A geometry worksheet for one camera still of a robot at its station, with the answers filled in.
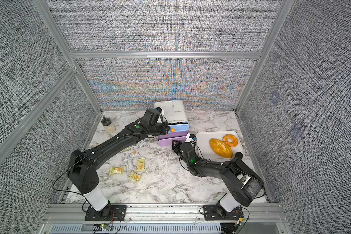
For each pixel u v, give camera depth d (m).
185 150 0.67
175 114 0.89
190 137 0.81
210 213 0.73
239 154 0.84
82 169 0.44
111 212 0.69
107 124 0.99
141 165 0.90
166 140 0.86
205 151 0.94
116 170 0.86
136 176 0.83
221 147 0.92
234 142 0.98
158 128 0.75
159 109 0.76
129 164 0.89
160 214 0.75
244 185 0.45
